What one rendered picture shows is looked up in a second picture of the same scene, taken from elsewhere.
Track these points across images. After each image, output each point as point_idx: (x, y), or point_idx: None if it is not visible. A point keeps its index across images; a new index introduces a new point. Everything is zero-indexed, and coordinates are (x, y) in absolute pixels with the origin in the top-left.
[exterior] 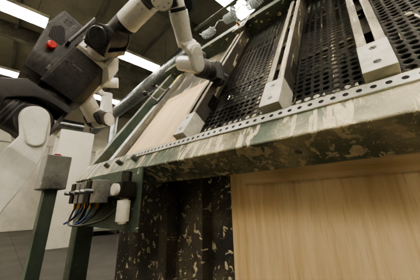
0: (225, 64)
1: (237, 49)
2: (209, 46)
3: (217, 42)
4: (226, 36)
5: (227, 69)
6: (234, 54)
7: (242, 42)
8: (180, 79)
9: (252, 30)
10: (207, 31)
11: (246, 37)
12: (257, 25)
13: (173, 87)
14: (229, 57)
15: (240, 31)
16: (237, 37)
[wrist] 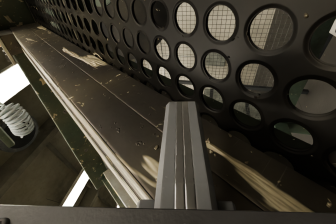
0: (86, 99)
1: (48, 48)
2: (57, 117)
3: (49, 102)
4: (36, 81)
5: (116, 93)
6: (58, 58)
7: (36, 36)
8: (112, 179)
9: (24, 16)
10: (9, 122)
11: (34, 29)
12: None
13: (128, 201)
14: (61, 75)
15: (14, 42)
16: (25, 51)
